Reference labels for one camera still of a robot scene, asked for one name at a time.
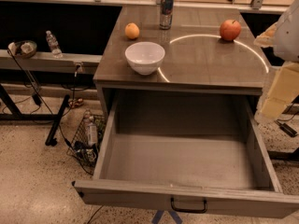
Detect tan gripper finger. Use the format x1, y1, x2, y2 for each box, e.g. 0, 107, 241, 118
259, 62, 299, 120
253, 23, 277, 48

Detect redbull can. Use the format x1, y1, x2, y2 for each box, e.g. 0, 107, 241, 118
160, 0, 174, 30

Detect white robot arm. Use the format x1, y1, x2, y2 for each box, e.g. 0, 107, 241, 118
254, 0, 299, 123

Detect open grey top drawer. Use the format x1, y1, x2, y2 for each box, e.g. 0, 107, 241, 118
74, 90, 299, 218

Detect red apple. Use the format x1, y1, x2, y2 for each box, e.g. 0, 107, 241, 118
220, 20, 241, 41

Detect black power adapter right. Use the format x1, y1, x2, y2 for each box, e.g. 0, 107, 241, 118
275, 120, 297, 137

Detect grey cabinet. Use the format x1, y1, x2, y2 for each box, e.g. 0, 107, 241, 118
93, 5, 275, 115

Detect white bowl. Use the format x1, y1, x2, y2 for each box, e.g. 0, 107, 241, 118
125, 42, 165, 76

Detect orange fruit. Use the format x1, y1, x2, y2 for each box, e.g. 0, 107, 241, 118
125, 22, 140, 39

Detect plastic bottle in basket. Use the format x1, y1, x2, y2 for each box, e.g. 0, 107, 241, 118
83, 109, 98, 147

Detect clear water bottle on ledge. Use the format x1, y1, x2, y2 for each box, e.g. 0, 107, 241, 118
46, 31, 63, 59

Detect small bowl on ledge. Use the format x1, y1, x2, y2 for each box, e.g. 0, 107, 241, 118
7, 40, 37, 59

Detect black drawer handle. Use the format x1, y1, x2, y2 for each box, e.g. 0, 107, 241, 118
170, 197, 207, 214

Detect wire basket on floor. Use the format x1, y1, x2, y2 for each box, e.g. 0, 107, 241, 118
67, 115, 106, 167

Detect black cable left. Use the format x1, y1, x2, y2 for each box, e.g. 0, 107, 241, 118
7, 49, 94, 176

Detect black table leg frame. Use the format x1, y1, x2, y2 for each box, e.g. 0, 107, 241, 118
0, 84, 70, 147

